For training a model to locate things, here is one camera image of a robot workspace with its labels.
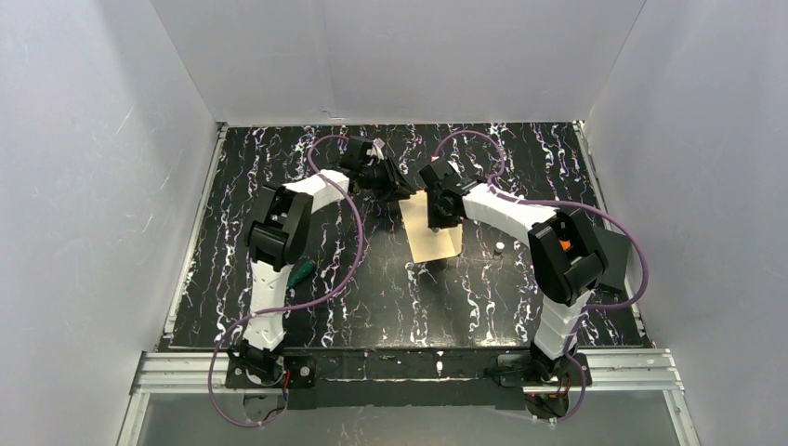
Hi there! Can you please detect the cream envelope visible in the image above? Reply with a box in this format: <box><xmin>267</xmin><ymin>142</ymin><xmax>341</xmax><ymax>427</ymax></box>
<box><xmin>399</xmin><ymin>190</ymin><xmax>463</xmax><ymax>263</ymax></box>

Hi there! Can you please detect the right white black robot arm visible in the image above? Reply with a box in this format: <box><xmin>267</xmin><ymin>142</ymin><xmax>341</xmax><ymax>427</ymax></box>
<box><xmin>418</xmin><ymin>160</ymin><xmax>609</xmax><ymax>382</ymax></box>

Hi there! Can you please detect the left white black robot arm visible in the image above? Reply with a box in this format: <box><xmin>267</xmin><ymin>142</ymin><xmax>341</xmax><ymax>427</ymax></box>
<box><xmin>228</xmin><ymin>137</ymin><xmax>416</xmax><ymax>386</ymax></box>

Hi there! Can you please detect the black flat box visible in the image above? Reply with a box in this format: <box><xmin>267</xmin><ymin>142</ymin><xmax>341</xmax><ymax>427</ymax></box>
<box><xmin>594</xmin><ymin>228</ymin><xmax>631</xmax><ymax>293</ymax></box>

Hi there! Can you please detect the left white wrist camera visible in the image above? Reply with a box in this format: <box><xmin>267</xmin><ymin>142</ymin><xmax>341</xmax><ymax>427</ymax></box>
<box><xmin>365</xmin><ymin>138</ymin><xmax>385</xmax><ymax>160</ymax></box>

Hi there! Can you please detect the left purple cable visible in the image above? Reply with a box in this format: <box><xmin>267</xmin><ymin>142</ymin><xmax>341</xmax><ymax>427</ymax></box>
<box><xmin>207</xmin><ymin>135</ymin><xmax>367</xmax><ymax>428</ymax></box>

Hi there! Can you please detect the purple cable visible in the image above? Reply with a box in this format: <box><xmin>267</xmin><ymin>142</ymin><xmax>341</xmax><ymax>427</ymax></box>
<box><xmin>207</xmin><ymin>135</ymin><xmax>367</xmax><ymax>428</ymax></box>
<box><xmin>430</xmin><ymin>129</ymin><xmax>650</xmax><ymax>426</ymax></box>

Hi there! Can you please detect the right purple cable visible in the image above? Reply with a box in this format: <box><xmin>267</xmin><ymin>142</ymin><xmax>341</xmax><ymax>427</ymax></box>
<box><xmin>430</xmin><ymin>129</ymin><xmax>650</xmax><ymax>426</ymax></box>

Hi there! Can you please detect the green handled screwdriver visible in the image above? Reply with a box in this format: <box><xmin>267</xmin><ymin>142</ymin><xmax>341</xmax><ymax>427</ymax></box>
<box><xmin>287</xmin><ymin>260</ymin><xmax>317</xmax><ymax>289</ymax></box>

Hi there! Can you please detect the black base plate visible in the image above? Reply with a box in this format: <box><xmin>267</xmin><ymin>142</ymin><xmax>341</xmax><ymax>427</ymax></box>
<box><xmin>222</xmin><ymin>348</ymin><xmax>593</xmax><ymax>411</ymax></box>

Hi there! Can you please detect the aluminium frame rail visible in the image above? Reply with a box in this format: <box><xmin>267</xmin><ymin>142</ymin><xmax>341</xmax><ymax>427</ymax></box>
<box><xmin>132</xmin><ymin>348</ymin><xmax>685</xmax><ymax>394</ymax></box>

